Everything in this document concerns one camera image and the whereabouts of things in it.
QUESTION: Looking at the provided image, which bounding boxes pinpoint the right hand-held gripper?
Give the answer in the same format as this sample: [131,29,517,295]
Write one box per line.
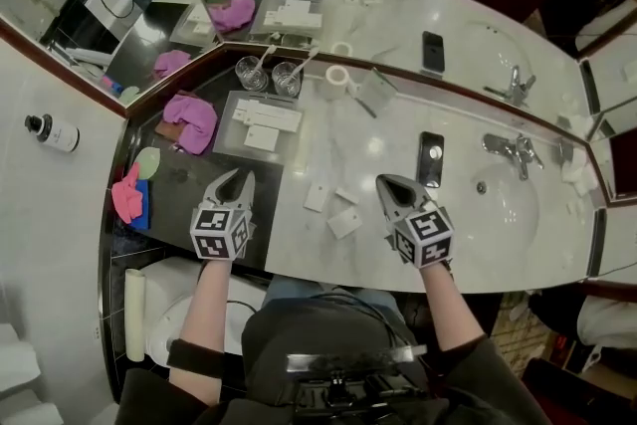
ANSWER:
[375,173,456,270]

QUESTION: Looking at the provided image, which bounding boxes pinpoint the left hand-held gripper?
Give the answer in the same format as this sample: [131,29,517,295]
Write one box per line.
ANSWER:
[190,167,258,262]

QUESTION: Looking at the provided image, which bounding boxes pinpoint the group of white sachets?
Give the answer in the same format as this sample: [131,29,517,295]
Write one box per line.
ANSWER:
[232,98,304,152]

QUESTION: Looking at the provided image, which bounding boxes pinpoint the black forearm band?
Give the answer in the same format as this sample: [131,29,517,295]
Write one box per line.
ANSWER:
[166,337,225,383]

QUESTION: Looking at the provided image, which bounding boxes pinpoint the person's right forearm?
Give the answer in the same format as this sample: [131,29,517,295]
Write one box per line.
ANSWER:
[419,262,488,353]

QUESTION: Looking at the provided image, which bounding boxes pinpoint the person's left forearm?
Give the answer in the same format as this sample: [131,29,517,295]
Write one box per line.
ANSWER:
[168,257,234,407]

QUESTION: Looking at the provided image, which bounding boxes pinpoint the black smartphone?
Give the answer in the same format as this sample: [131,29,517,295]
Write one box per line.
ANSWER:
[416,130,446,189]

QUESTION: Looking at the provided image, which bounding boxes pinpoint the clear plastic tray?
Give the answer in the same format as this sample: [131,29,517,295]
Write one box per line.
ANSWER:
[212,89,306,161]

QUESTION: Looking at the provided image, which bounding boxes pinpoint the blue cloth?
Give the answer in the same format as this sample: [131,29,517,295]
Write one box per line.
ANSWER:
[129,178,150,230]

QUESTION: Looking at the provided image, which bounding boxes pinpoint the purple cloth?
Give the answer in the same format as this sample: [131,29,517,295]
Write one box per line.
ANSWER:
[162,93,219,156]

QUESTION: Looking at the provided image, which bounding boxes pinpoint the pale green round pad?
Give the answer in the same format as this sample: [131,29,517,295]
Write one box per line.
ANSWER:
[133,146,162,180]

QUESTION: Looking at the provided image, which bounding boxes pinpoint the brown cloth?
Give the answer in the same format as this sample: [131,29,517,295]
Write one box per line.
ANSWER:
[154,118,183,140]

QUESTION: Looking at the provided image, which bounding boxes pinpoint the white sink basin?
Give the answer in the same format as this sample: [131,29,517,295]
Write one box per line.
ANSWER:
[470,163,541,260]

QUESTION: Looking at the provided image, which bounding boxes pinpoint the person's blue jeans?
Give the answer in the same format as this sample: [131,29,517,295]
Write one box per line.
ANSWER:
[263,276,404,319]

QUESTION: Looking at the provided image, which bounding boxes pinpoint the chrome faucet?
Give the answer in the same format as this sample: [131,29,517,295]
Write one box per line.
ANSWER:
[481,132,545,181]

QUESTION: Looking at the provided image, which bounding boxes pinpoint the glass tumbler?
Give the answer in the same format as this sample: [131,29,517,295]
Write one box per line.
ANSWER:
[234,55,270,92]
[271,61,304,99]

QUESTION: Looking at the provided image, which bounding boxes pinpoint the white toilet paper roll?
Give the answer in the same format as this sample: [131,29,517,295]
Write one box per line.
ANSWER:
[324,64,352,102]

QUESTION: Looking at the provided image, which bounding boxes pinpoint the cream paper roll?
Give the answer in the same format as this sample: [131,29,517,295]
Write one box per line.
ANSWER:
[123,267,148,363]

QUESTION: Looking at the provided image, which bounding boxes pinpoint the person's dark shirt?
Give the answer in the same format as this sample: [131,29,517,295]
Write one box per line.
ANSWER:
[113,296,563,425]

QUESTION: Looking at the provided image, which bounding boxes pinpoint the small chrome holder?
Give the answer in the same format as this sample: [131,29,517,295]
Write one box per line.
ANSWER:
[554,136,576,163]

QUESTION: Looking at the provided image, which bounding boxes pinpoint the white folded towel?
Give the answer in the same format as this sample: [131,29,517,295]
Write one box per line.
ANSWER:
[559,146,598,195]

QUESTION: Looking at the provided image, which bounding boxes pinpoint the white pump bottle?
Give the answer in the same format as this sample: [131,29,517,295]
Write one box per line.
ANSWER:
[24,112,81,153]

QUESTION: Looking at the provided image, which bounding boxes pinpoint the white fabric bundle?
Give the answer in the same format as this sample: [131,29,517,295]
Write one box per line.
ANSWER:
[576,296,637,345]

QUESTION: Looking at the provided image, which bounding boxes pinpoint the dark red wooden door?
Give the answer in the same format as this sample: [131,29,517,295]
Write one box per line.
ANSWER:
[520,357,637,425]

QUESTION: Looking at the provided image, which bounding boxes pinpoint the black cable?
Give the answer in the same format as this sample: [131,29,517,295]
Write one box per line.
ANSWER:
[308,293,424,354]
[226,298,260,315]

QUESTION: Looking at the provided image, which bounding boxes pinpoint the black chest camera mount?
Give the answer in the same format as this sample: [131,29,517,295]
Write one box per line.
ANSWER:
[286,345,439,425]

